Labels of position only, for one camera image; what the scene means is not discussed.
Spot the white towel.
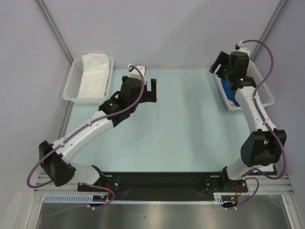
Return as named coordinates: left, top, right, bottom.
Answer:
left=78, top=53, right=110, bottom=99

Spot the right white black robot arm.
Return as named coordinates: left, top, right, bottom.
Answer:
left=209, top=51, right=287, bottom=192

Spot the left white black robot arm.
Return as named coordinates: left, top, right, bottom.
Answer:
left=39, top=76, right=157, bottom=191

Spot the blue towel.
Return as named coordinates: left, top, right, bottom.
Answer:
left=221, top=79, right=237, bottom=103

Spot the pink towel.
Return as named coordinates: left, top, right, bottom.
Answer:
left=229, top=100, right=240, bottom=107

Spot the right white plastic basket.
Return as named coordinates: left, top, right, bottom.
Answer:
left=213, top=61, right=275, bottom=112

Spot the white plastic basket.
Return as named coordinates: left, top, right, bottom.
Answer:
left=213, top=61, right=275, bottom=112
left=62, top=56, right=114, bottom=104

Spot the left white plastic basket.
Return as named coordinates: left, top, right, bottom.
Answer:
left=62, top=56, right=114, bottom=104

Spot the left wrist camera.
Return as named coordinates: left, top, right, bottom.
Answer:
left=127, top=64, right=146, bottom=80

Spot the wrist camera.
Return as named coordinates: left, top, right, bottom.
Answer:
left=127, top=64, right=146, bottom=80
left=235, top=41, right=250, bottom=57

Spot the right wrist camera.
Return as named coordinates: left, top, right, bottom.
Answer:
left=235, top=41, right=250, bottom=57

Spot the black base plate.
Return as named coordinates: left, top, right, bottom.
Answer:
left=77, top=172, right=247, bottom=200

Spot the white slotted cable duct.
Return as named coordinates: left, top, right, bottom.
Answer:
left=43, top=193, right=237, bottom=205

